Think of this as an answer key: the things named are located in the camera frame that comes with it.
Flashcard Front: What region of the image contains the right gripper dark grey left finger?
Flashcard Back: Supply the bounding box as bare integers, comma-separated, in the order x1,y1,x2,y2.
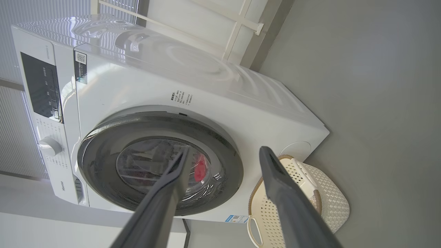
110,146,193,248

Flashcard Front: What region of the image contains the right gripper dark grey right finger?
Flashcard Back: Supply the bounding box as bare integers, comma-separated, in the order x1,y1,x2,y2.
259,146,343,248

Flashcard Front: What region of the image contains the red garment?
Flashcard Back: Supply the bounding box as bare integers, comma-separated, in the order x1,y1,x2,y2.
194,154,208,183

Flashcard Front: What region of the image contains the dark round glass washer door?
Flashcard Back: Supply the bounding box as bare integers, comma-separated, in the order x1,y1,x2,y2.
77,111,244,217

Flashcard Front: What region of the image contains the cream perforated laundry basket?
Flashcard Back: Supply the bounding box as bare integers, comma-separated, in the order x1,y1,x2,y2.
247,155,350,248

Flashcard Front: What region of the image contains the white front-load washing machine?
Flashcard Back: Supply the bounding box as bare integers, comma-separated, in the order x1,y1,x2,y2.
11,14,330,224

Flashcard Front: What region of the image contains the black washing machine display panel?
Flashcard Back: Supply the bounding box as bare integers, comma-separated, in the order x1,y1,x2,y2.
20,52,64,124

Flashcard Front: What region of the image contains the round white filter cover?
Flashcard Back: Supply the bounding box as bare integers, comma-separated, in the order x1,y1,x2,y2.
280,141,312,162

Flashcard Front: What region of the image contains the white round control knob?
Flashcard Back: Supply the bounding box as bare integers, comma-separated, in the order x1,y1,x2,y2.
38,137,63,157

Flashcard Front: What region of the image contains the QR code sticker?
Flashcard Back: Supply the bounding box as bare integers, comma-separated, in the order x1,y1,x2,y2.
74,52,88,85

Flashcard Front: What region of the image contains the white metal railing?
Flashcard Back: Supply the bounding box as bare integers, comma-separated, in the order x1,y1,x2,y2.
91,0,265,64

